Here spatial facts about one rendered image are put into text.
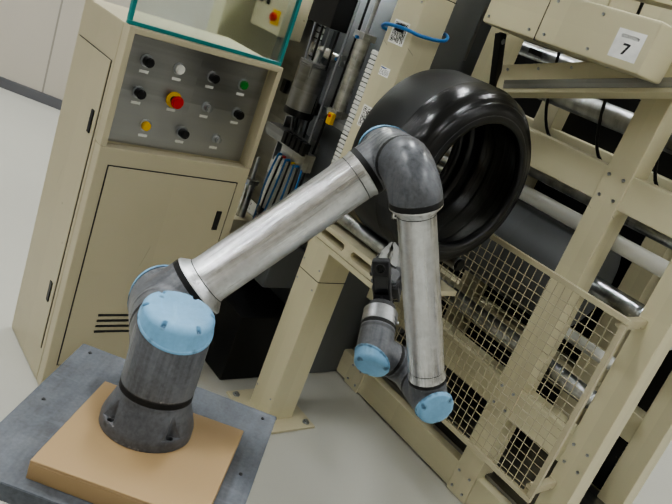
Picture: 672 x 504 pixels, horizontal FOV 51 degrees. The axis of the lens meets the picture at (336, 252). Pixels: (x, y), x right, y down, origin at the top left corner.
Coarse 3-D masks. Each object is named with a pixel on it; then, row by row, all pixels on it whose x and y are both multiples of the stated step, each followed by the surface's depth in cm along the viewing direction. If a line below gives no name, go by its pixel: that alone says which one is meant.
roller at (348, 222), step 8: (344, 216) 231; (344, 224) 230; (352, 224) 228; (360, 224) 227; (352, 232) 228; (360, 232) 224; (368, 232) 223; (368, 240) 221; (376, 240) 219; (376, 248) 219; (392, 256) 213
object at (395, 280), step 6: (396, 270) 185; (396, 276) 184; (396, 282) 183; (372, 288) 186; (396, 288) 184; (396, 294) 186; (372, 300) 181; (378, 300) 180; (384, 300) 179; (396, 300) 188
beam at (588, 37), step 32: (512, 0) 226; (544, 0) 217; (576, 0) 208; (512, 32) 226; (544, 32) 216; (576, 32) 208; (608, 32) 200; (640, 32) 193; (608, 64) 200; (640, 64) 193
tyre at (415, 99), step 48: (384, 96) 208; (432, 96) 199; (480, 96) 199; (432, 144) 194; (480, 144) 242; (528, 144) 218; (384, 192) 201; (480, 192) 242; (384, 240) 220; (480, 240) 227
